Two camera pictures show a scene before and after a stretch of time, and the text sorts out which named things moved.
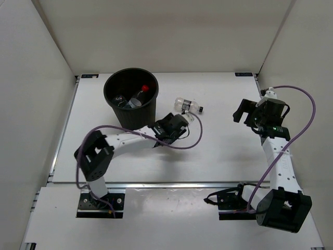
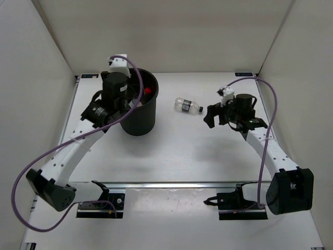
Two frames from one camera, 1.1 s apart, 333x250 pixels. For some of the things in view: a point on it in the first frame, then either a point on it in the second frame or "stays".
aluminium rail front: (154, 185) stays
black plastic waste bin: (132, 92) stays
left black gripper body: (174, 137) -> (121, 106)
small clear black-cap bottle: (182, 105) stays
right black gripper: (247, 107) -> (218, 110)
